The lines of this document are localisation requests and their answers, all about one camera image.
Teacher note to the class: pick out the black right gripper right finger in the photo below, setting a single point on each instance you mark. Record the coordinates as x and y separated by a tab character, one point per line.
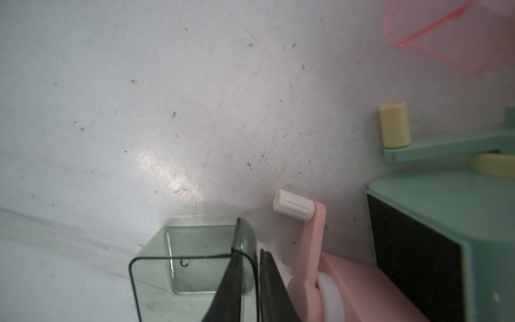
275	303

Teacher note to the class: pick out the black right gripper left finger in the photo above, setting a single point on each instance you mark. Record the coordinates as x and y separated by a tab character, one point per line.
226	304

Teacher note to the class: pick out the clear dark green tray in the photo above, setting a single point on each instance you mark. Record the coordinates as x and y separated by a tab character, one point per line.
177	273

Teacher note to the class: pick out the pink pencil sharpener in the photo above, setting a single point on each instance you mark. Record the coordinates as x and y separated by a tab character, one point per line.
325	287

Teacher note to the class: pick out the mint green pencil sharpener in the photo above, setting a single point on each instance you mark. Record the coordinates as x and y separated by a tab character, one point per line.
444	228

